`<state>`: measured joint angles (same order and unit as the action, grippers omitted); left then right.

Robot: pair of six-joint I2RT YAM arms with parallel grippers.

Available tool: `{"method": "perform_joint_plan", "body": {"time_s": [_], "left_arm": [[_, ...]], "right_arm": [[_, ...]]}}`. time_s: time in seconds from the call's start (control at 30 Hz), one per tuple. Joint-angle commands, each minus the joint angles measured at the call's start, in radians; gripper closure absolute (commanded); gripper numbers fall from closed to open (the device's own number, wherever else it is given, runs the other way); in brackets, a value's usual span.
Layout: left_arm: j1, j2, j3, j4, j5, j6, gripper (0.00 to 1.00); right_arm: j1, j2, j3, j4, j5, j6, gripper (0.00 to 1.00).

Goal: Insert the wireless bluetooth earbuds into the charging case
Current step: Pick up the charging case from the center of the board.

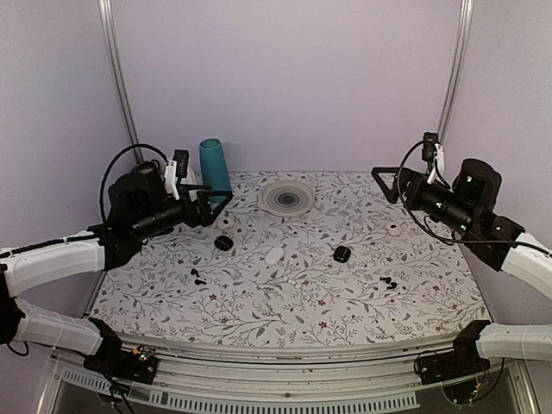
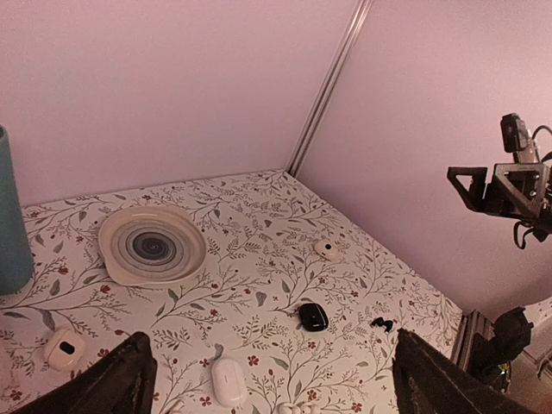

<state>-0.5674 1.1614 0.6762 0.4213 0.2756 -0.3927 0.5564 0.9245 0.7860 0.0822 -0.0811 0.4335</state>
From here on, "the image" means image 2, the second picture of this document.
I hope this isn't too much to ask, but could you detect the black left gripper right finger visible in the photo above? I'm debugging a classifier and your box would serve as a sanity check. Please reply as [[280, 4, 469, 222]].
[[392, 329, 531, 414]]

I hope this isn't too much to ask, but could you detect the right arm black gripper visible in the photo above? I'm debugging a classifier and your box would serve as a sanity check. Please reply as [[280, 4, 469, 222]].
[[447, 163, 551, 224]]

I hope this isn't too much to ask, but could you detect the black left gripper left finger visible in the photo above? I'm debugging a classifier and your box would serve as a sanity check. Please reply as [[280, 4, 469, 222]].
[[16, 331, 157, 413]]

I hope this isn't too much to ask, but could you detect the black earbud charging case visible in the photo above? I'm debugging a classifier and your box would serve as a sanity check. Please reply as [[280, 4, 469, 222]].
[[298, 303, 329, 332]]

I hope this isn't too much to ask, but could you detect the beige open earbud case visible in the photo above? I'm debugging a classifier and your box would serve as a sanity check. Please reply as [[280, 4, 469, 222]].
[[43, 329, 85, 371]]

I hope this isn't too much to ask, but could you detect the white oval charging case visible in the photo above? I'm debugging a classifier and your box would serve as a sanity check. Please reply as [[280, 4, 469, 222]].
[[211, 358, 248, 408]]

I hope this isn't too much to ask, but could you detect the small white earbud case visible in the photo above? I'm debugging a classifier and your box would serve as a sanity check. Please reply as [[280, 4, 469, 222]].
[[314, 240, 338, 260]]

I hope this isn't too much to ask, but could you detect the white earbud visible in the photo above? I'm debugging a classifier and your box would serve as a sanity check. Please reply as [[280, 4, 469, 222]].
[[300, 402, 321, 414], [278, 403, 301, 414]]

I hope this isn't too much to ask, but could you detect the grey spiral ceramic plate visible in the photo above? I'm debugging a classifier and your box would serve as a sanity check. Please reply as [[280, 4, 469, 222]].
[[98, 206, 207, 287]]

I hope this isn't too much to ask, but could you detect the teal cylindrical vase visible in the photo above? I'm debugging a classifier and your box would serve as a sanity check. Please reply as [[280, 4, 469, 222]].
[[0, 127, 34, 295]]

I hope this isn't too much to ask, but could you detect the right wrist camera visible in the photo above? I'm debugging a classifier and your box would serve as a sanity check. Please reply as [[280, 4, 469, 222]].
[[500, 113, 531, 154]]

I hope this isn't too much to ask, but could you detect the right camera black cable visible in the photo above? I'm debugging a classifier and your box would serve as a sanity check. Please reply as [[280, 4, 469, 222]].
[[512, 124, 552, 250]]

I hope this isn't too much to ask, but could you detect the aluminium corner post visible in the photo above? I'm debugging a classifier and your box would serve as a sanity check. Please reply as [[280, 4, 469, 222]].
[[286, 0, 374, 178]]

